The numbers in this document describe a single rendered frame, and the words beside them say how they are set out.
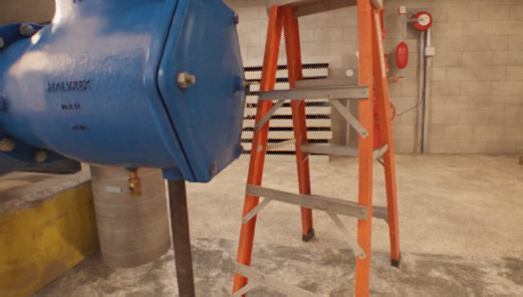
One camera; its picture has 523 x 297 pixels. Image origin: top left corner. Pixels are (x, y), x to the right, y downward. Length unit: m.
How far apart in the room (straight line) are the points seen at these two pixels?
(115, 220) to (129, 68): 0.93
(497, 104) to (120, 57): 4.55
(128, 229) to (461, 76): 4.25
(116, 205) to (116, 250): 0.23
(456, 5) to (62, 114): 4.48
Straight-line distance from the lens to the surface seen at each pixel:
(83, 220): 1.66
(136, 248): 1.48
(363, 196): 0.77
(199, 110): 0.63
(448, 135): 4.42
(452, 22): 4.50
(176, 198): 0.92
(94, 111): 0.73
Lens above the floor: 0.79
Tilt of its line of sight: 7 degrees down
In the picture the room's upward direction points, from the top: 1 degrees counter-clockwise
